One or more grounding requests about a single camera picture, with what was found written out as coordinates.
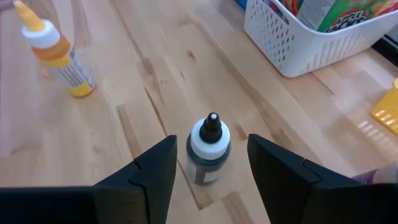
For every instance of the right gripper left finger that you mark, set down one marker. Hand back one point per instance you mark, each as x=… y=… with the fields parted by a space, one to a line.
x=155 y=174

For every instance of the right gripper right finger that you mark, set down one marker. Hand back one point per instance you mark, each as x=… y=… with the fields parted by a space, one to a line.
x=280 y=186

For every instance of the green Apple Jacks cereal box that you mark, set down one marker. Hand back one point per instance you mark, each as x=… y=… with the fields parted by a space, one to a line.
x=351 y=15

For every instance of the black food colouring bottle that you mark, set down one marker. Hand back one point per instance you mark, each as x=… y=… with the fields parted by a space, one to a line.
x=208 y=146

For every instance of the spice jar black lid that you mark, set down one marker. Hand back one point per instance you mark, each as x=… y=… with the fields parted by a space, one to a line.
x=379 y=175

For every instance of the yellow plastic basket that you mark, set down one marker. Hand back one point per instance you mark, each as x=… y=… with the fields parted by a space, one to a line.
x=388 y=112

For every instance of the white plastic basket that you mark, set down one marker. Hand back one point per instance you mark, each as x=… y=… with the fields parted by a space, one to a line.
x=295 y=46

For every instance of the yellow food colouring bottle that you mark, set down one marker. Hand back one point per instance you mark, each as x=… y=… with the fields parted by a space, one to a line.
x=56 y=53

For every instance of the blue plastic basket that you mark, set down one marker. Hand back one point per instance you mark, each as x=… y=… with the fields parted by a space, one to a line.
x=241 y=3

